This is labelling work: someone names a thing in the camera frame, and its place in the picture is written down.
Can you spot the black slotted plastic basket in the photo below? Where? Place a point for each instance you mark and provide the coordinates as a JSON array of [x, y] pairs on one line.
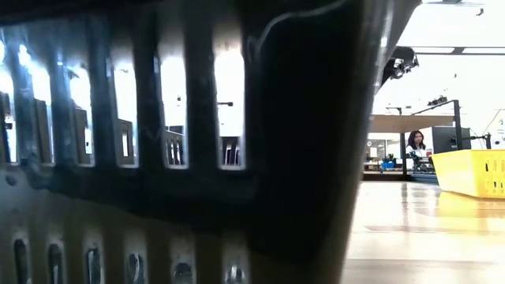
[[307, 138]]

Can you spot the yellow slotted plastic basket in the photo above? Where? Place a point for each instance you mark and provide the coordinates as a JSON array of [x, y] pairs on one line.
[[461, 173]]

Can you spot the ceiling light strip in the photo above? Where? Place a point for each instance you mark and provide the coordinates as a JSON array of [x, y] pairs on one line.
[[438, 50]]

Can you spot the person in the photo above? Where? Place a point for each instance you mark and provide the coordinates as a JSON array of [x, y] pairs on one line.
[[416, 144]]

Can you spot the black monitor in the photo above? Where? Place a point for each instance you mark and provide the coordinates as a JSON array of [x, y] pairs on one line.
[[450, 139]]

